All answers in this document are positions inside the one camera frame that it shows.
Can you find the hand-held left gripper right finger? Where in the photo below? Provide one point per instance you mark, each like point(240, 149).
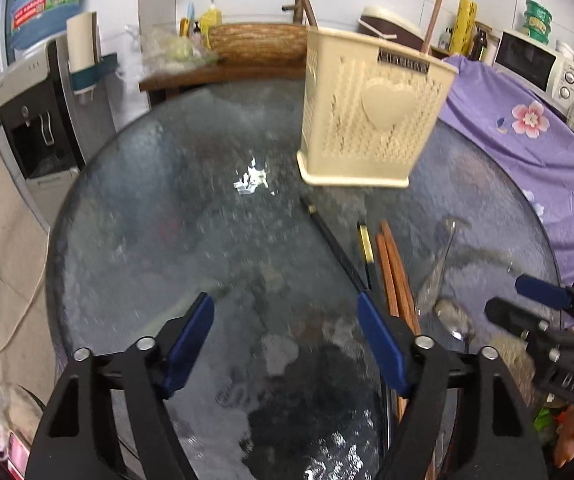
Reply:
point(382, 345)

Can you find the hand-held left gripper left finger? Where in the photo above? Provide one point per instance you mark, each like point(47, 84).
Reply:
point(187, 345)

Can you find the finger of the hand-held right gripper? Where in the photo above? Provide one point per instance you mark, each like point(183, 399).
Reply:
point(512, 316)
point(542, 292)

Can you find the metal spoon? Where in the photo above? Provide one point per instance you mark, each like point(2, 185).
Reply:
point(429, 287)
point(453, 316)

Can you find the black chopstick gold tip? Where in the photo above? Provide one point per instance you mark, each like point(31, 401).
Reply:
point(365, 245)
point(334, 246)

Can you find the cream plastic utensil holder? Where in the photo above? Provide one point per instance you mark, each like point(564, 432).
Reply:
point(367, 150)

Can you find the orange plastic toy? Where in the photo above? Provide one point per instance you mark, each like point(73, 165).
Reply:
point(569, 435)

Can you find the purple floral cloth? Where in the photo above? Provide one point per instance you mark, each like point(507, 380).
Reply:
point(517, 160)

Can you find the white microwave oven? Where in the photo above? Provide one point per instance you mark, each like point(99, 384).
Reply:
point(532, 60)

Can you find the brown glass bottle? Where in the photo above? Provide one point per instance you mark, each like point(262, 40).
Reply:
point(478, 45)

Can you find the dark wooden counter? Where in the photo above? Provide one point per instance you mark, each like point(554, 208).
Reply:
point(217, 77)

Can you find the stack of green bowls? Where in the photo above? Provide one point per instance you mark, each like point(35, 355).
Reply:
point(538, 22)

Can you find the small white bottle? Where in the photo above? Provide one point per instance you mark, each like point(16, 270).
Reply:
point(445, 40)

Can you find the yellow wrap roll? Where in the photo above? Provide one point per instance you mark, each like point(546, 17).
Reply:
point(463, 25)

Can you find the grey water dispenser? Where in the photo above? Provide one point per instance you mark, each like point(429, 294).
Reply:
point(32, 110)

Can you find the teal cup holder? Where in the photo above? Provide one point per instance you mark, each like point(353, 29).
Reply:
point(92, 77)

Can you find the clear plastic bag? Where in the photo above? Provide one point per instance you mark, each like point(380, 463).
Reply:
point(177, 52)

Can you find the brown white rice cooker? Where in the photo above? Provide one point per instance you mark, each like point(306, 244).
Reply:
point(387, 27)

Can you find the woven wooden wash basin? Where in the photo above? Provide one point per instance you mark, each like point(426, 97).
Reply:
point(257, 42)

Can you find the yellow soap bottle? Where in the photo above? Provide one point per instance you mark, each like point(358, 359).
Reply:
point(211, 17)

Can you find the bronze faucet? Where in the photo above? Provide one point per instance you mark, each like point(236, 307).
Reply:
point(294, 7)

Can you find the blue water jug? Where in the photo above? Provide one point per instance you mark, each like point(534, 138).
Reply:
point(42, 5)

